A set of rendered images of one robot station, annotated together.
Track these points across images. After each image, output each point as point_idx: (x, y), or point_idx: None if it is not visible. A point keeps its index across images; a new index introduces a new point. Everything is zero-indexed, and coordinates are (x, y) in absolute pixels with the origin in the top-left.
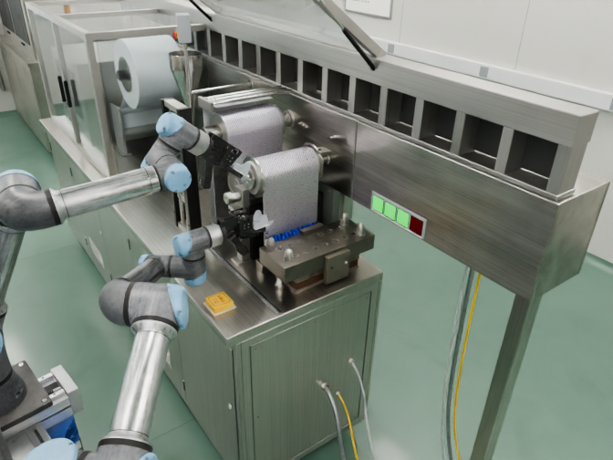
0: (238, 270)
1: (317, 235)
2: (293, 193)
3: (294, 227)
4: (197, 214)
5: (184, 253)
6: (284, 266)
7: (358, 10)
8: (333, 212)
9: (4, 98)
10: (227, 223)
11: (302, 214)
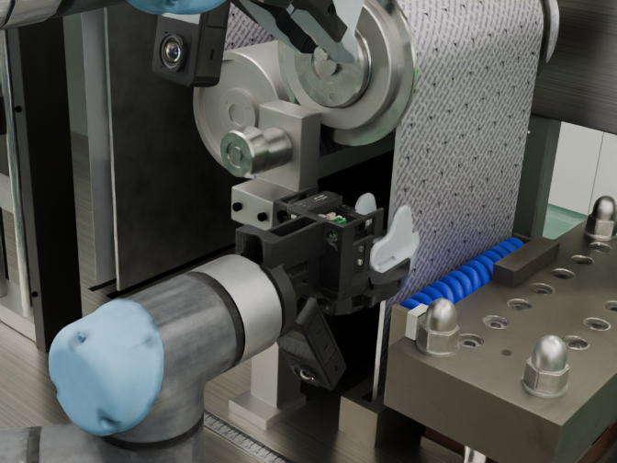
0: (276, 447)
1: (556, 277)
2: (475, 123)
3: (460, 260)
4: (66, 247)
5: (131, 412)
6: (548, 412)
7: None
8: (537, 203)
9: None
10: (292, 247)
11: (485, 208)
